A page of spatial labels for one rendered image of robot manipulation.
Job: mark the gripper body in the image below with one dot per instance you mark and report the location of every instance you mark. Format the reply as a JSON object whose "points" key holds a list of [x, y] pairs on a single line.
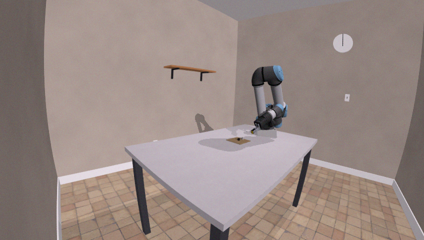
{"points": [[266, 118]]}

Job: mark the brown square mat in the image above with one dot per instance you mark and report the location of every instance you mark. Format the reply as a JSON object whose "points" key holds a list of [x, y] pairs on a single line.
{"points": [[241, 141]]}

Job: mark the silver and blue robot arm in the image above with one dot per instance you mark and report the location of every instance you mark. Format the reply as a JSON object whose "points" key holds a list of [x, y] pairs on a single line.
{"points": [[273, 75]]}

